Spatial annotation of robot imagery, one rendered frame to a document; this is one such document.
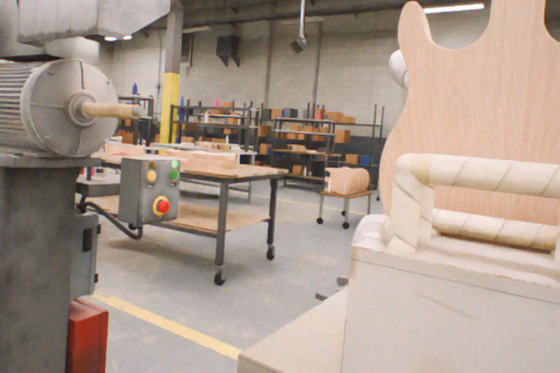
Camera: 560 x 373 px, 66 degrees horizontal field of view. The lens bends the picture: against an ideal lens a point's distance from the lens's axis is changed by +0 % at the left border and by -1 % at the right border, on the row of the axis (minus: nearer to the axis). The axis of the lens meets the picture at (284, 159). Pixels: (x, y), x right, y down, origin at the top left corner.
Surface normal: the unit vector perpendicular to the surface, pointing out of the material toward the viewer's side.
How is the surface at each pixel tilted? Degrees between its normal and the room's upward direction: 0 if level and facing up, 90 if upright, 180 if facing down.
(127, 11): 90
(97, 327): 90
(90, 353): 90
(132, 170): 90
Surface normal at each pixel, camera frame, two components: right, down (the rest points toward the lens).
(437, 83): -0.50, 0.01
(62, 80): 0.79, -0.01
